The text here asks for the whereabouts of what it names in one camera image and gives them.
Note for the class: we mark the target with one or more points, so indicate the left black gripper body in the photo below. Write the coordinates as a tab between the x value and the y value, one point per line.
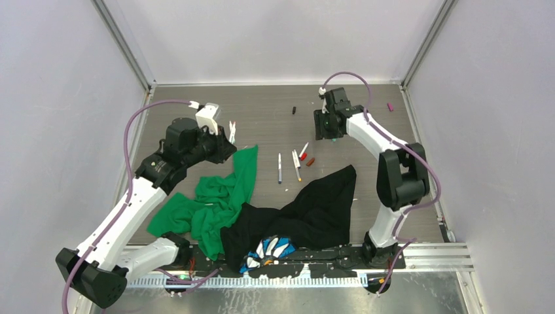
209	147

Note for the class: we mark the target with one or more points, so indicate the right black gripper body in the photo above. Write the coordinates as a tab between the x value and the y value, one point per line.
324	125

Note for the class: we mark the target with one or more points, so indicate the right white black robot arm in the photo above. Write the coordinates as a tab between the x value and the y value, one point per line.
402	180

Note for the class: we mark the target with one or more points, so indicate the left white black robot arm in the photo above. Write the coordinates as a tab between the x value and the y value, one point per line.
98	269

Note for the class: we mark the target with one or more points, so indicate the white pen red cap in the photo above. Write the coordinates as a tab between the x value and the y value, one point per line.
302	155

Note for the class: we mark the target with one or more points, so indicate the white pen black clip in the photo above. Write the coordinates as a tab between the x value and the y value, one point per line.
296	159

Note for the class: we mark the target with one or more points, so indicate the white pen yellow tip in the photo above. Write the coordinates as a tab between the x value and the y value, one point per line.
297	171

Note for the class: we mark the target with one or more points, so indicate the white pen blue tip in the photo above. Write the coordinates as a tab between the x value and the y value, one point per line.
279	167

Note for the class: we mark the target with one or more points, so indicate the green cloth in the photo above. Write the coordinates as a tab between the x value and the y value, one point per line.
217	204

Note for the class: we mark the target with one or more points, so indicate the black cloth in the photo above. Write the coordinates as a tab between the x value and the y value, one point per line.
318	218

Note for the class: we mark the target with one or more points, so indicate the blue white patterned cloth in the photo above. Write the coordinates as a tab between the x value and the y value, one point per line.
267	252

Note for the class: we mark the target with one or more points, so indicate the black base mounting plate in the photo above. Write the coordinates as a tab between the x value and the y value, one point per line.
277	260

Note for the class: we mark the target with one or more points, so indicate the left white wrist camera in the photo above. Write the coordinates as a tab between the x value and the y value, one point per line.
206	116

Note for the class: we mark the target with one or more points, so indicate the aluminium front rail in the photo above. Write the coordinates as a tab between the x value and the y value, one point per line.
416	258

